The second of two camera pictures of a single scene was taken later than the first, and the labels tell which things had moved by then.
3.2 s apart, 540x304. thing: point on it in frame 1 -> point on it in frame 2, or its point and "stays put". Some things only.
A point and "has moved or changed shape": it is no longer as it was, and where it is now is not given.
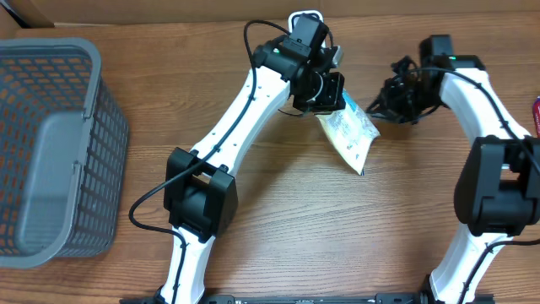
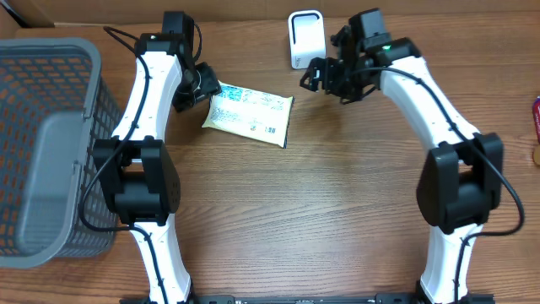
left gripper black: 333,97 -> 210,88
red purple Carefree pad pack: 536,112 stays put
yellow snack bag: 351,133 has moved or changed shape
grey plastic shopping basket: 64,140 stays put
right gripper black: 386,108 -> 322,66
